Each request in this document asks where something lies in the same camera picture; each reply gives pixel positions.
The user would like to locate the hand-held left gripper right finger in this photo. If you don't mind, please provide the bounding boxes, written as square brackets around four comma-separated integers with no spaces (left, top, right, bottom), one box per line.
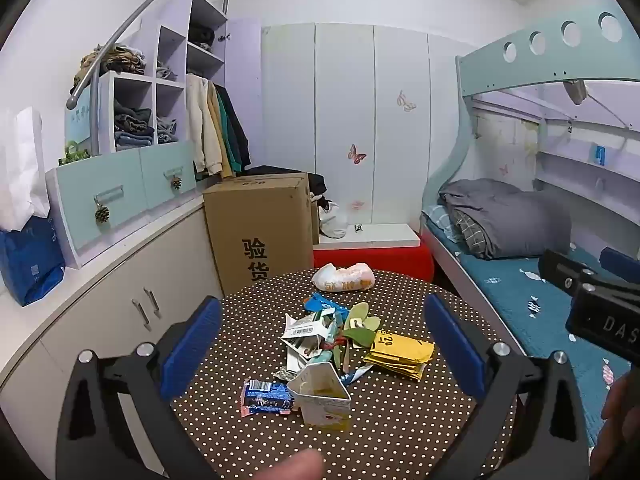
[424,294,593,480]

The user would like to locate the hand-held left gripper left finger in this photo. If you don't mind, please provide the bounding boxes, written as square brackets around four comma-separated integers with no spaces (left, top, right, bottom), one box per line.
[55,296,241,480]

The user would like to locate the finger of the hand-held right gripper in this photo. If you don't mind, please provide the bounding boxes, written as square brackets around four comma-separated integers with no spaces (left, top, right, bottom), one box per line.
[600,246,640,273]
[539,249,608,293]

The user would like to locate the stack of yellow packets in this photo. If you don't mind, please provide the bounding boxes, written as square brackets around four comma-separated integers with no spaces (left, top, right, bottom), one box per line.
[362,331,436,380]

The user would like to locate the blue cookie wrapper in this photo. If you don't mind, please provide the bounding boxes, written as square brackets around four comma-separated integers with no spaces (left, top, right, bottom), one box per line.
[240,379,295,417]

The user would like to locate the green felt leaf garland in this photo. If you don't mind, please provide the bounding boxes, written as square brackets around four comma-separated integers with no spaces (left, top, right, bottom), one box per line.
[330,302,383,376]

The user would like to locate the blue white wrapper strip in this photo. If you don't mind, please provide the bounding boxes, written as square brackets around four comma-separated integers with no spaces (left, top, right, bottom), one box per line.
[340,364,373,386]

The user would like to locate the white barcode wrapper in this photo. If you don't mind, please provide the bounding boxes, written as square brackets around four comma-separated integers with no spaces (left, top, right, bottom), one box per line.
[280,310,336,348]

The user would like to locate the white orange-print plastic bag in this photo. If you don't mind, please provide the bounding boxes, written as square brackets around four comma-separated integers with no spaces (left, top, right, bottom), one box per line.
[311,261,376,293]

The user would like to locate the blue snack wrapper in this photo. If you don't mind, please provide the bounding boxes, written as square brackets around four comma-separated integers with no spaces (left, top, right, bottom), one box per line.
[303,292,351,318]

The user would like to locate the white triangular yogurt cup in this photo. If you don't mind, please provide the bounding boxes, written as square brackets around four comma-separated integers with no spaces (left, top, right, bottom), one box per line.
[287,361,352,431]

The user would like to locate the person's right hand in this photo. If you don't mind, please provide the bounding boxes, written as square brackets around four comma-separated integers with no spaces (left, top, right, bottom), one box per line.
[590,367,640,471]

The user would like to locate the person's left hand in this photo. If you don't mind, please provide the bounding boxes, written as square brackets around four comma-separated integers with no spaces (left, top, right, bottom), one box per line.
[277,447,327,480]

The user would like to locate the blue candy-print bedsheet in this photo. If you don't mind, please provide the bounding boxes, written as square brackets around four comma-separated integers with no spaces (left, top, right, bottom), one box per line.
[440,245,640,461]

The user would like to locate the grey duvet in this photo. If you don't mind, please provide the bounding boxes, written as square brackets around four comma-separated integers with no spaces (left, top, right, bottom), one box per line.
[439,177,573,260]

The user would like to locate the brown polka dot tablecloth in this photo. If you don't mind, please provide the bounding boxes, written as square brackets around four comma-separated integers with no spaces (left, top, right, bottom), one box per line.
[170,268,518,480]

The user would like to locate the purple bed shelf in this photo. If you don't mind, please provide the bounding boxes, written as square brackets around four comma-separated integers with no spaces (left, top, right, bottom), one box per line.
[532,110,640,201]

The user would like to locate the red bench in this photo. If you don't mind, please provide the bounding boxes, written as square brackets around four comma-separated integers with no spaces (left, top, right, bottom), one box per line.
[312,240,436,283]

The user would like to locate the white low cabinet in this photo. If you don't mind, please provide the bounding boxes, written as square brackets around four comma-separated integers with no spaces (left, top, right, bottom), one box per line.
[0,190,223,461]

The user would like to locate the large cardboard box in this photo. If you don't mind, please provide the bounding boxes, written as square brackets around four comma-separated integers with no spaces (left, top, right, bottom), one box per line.
[202,172,315,297]

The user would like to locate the blue plaid pillow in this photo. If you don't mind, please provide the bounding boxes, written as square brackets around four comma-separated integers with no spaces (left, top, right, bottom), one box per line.
[424,204,463,246]

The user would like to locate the white board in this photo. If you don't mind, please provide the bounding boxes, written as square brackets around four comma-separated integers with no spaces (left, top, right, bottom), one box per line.
[314,222,422,248]

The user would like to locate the beige hanging slipper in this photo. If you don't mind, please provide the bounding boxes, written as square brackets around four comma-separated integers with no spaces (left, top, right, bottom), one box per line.
[562,80,591,106]

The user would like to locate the white translucent plastic bag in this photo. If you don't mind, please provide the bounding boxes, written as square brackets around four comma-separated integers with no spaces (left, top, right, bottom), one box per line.
[319,200,351,240]

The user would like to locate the blue shopping bag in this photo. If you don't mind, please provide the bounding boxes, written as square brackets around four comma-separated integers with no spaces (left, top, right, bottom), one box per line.
[0,215,67,308]

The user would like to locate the teal drawer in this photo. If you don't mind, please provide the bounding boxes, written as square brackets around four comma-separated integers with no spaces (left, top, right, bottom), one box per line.
[55,157,151,261]
[140,140,198,208]

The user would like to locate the yellow hanging garment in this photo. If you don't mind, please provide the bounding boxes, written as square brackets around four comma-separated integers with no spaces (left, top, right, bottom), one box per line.
[207,82,236,181]

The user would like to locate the green hanging garment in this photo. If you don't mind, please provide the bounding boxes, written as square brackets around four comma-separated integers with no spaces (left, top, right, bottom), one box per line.
[217,87,246,176]

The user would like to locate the black clothing heap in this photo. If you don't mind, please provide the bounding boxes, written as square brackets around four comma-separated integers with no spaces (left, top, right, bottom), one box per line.
[245,164,328,198]

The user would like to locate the cream hanging jacket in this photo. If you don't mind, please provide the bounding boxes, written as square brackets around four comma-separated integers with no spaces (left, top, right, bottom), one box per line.
[186,74,223,178]

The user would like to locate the black hanging coat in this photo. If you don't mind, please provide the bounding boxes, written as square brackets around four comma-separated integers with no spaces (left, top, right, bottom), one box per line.
[220,85,252,168]

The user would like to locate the grey folded jeans pile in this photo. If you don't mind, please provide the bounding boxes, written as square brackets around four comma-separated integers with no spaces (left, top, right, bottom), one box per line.
[156,116,179,145]

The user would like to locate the dark folded clothes pile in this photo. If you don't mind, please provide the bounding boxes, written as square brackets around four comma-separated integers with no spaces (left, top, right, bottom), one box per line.
[112,97,155,151]

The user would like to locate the white paper bag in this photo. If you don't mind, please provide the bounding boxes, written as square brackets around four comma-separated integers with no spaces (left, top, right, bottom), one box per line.
[0,107,51,233]

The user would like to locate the white purple stair shelf unit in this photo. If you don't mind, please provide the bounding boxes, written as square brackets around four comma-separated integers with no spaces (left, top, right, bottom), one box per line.
[64,0,263,181]

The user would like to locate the white wardrobe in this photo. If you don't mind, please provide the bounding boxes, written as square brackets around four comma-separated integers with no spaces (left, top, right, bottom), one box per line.
[260,22,476,226]

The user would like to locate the olive folded clothes pile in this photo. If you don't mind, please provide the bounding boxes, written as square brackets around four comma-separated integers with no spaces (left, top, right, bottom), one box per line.
[75,45,147,88]

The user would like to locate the black folded clothes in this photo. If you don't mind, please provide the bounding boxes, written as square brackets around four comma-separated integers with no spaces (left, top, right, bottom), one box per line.
[189,22,217,51]

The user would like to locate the grey metal handrail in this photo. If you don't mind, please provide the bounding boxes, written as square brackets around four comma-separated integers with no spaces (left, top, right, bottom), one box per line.
[67,0,235,111]

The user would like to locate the teal bunk bed frame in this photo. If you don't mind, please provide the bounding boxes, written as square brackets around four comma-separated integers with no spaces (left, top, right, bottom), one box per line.
[419,10,640,386]

